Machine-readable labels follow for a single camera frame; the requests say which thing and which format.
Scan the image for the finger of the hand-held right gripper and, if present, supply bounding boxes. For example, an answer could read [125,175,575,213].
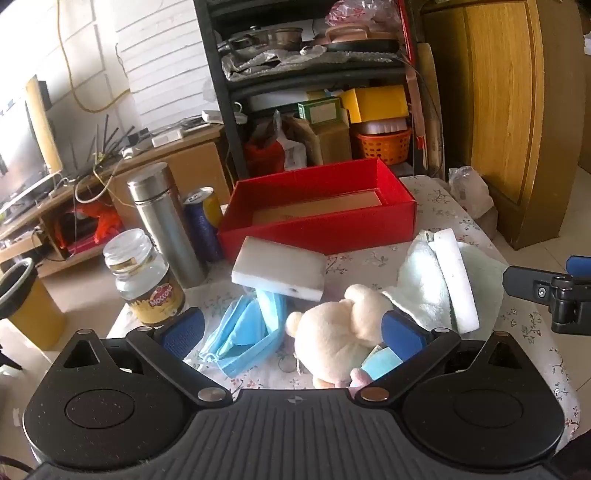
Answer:
[566,255,591,278]
[502,265,591,335]

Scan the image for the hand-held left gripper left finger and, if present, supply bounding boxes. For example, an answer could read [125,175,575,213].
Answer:
[62,308,232,407]

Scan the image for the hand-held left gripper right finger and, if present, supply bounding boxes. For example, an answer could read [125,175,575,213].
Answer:
[356,310,532,407]

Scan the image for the light blue towel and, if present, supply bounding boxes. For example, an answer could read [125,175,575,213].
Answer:
[382,228,509,334]

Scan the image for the blue face masks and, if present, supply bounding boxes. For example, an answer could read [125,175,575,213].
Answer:
[198,290,288,380]

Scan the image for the cream plush toy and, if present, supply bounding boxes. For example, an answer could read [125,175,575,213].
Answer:
[284,284,399,389]

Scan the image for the white foam block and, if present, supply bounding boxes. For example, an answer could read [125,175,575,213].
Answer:
[433,228,481,335]
[231,236,327,303]

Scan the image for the red cardboard box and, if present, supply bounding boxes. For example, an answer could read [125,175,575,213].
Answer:
[217,159,419,265]

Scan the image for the floral tablecloth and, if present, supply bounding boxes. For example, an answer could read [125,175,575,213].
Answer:
[108,175,583,444]

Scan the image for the glass coffee jar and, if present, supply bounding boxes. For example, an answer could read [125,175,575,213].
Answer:
[102,229,186,326]

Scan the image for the clear plastic bag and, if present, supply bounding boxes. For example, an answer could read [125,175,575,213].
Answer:
[448,166,498,220]

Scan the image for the blue and yellow can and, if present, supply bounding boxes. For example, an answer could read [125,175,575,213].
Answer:
[182,187,227,264]

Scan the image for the stainless steel thermos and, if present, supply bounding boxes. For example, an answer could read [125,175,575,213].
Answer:
[127,162,206,289]

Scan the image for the red plastic bag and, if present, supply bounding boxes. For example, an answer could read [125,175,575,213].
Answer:
[76,203,126,253]

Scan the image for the yellow trash bin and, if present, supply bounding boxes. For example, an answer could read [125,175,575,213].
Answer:
[0,257,65,352]

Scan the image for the wooden cabinet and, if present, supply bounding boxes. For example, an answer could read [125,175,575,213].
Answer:
[418,0,591,251]

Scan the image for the wooden television stand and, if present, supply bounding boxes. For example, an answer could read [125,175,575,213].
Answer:
[0,124,232,278]

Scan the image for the orange plastic basket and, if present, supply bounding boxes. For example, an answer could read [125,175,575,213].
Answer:
[355,127,413,166]

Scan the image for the red and white bag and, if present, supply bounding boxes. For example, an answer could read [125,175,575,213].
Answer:
[244,111,308,175]

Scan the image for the brown cardboard box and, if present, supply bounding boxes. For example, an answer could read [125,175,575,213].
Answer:
[281,115,354,167]

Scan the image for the black router antennas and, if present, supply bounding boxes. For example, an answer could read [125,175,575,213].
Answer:
[91,114,140,163]

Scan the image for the yellow box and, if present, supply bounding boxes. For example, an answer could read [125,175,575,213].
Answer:
[339,85,411,124]

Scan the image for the green box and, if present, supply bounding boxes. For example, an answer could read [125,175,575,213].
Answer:
[297,98,345,125]

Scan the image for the television screen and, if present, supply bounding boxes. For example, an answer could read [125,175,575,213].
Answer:
[0,76,63,204]

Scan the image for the black shelf rack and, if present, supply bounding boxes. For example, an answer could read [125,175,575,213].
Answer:
[194,0,445,182]

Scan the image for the crumpled clear plastic sheet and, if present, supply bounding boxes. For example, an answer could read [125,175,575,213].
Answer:
[222,45,326,82]

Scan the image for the pink plastic bag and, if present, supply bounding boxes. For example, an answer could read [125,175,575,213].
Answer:
[325,0,399,29]

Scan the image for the yellow cable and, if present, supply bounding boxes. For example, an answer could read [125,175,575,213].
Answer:
[55,0,134,114]

